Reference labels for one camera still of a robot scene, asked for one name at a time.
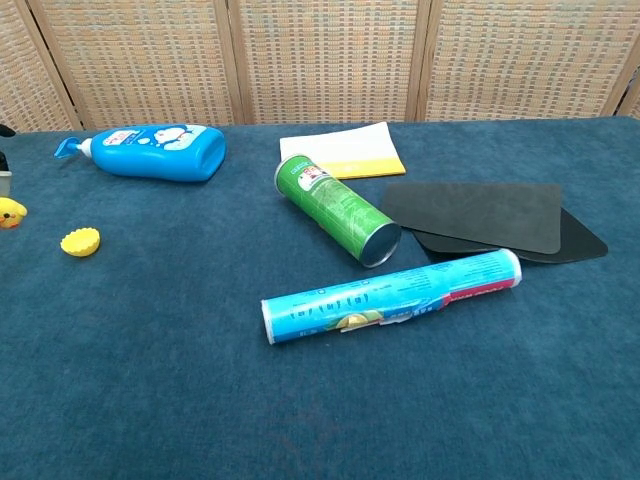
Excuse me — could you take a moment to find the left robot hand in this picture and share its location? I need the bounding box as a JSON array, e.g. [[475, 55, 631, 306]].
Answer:
[[0, 123, 17, 198]]

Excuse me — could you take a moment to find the small yellow duck toy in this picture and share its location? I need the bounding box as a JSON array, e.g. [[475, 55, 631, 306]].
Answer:
[[0, 196, 29, 230]]

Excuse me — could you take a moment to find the yellow round cap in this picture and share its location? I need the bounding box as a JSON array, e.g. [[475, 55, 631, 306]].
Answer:
[[60, 227, 102, 258]]

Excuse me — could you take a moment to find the blue pump soap bottle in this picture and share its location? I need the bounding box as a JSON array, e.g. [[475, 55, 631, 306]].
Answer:
[[53, 123, 227, 183]]

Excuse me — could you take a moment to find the blue felt table mat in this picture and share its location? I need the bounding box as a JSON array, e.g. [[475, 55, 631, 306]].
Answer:
[[0, 115, 640, 480]]

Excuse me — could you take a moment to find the green cylindrical chip can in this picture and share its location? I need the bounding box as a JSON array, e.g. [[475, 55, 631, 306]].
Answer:
[[273, 153, 403, 269]]

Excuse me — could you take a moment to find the woven bamboo folding screen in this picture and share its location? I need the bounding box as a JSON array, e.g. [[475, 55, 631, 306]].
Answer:
[[0, 0, 640, 132]]

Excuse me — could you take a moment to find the white and yellow notepad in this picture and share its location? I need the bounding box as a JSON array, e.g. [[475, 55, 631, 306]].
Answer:
[[279, 120, 407, 180]]

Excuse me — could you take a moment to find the light blue wrap roll tube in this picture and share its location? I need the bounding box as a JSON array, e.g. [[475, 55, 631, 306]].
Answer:
[[260, 248, 523, 345]]

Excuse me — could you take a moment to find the dark grey rectangular pad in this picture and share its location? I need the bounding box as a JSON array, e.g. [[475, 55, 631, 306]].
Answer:
[[380, 181, 565, 255]]

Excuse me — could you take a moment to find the black rounded pad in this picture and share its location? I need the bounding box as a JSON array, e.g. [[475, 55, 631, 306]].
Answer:
[[413, 207, 609, 265]]

